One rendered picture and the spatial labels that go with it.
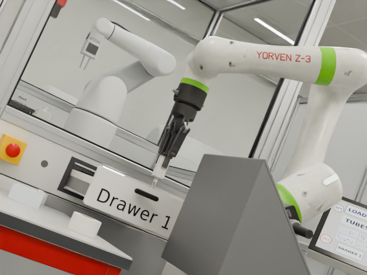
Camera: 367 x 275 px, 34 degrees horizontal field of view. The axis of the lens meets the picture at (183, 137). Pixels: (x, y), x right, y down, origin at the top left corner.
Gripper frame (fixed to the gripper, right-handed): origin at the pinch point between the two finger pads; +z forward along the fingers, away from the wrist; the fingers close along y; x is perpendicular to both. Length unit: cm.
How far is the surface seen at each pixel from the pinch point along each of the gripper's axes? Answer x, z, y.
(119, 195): -13.1, 12.9, 10.4
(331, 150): 166, -70, -134
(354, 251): 76, -1, 8
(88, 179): -19.7, 11.7, 0.4
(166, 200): 0.6, 9.1, 10.4
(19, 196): -37.3, 23.0, 7.3
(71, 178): -20.0, 12.9, -14.1
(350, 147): 165, -72, -116
